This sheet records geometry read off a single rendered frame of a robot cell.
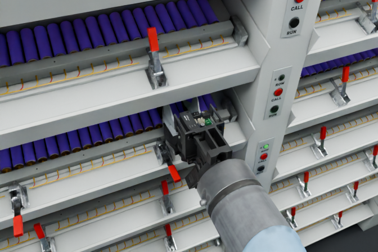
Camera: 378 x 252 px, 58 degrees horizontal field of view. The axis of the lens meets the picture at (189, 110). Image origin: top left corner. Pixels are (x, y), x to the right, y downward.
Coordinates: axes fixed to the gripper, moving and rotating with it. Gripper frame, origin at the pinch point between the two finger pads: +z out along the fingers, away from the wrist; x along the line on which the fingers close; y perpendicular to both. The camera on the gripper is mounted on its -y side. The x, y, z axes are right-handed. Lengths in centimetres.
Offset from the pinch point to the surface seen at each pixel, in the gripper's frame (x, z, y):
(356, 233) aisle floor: -79, -7, -95
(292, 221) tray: -38, -6, -59
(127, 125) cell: 10.0, 0.4, -1.1
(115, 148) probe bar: 13.7, -3.7, -2.2
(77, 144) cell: 20.1, -0.4, -1.5
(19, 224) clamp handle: 31.5, -12.2, -3.5
